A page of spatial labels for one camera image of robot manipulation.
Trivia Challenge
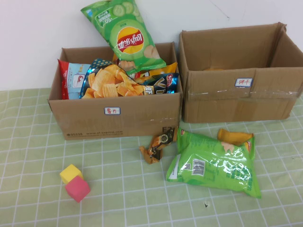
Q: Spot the printed cardboard box of chips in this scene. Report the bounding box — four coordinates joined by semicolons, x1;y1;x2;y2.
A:
47;42;183;140

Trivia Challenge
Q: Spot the yellow snack packet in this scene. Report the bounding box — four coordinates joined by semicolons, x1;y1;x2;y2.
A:
217;128;254;146

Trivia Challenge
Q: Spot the crumpled orange black wrapper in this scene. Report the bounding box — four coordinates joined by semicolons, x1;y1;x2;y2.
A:
139;132;177;165

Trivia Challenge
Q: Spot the taped cardboard box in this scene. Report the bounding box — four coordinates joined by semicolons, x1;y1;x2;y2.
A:
178;21;303;123

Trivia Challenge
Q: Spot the white label with red writing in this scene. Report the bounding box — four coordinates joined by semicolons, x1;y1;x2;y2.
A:
104;106;121;115
235;78;253;88

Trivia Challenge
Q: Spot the red light-blue shrimp chip bag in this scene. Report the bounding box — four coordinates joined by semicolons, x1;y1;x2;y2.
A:
57;59;92;100

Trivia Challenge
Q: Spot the green chip bag showing barcode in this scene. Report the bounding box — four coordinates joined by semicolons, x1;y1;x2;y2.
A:
165;127;262;199

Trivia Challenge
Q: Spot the blue bag with chip picture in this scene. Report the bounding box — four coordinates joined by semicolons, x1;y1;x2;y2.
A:
79;58;145;99

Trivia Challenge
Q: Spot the green chip bag showing logo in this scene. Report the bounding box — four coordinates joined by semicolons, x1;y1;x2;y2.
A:
80;0;167;73

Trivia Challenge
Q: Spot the green checkered tablecloth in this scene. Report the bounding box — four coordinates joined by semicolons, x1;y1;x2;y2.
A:
0;87;303;227

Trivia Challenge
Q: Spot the clear packing tape strip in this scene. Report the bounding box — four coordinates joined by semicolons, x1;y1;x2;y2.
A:
187;89;303;101

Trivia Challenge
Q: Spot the yellow chip bag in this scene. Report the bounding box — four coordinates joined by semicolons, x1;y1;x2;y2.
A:
136;61;178;79

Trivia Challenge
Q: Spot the black and blue snack bag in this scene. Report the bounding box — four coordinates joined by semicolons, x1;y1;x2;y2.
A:
142;72;180;96

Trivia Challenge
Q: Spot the pink foam cube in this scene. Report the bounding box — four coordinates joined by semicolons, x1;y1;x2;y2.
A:
64;175;91;203

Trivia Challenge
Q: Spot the yellow foam cube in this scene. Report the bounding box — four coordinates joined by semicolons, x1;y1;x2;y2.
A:
59;164;84;184

